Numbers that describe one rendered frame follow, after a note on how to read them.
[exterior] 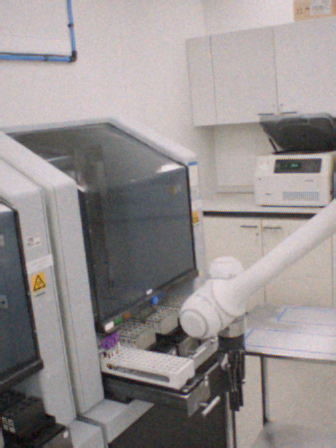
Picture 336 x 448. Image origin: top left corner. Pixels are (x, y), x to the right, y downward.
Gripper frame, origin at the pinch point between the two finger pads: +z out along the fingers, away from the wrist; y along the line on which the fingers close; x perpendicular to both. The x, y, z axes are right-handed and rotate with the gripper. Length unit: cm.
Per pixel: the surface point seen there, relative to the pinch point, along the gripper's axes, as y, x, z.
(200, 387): -1.2, -12.2, -0.4
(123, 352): -2.2, -40.6, -7.1
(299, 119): -244, -57, -70
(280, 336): -39.3, -1.0, -2.2
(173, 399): 6.8, -17.0, 0.4
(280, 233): -229, -71, 8
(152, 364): 2.1, -26.4, -7.2
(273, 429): -61, -15, 52
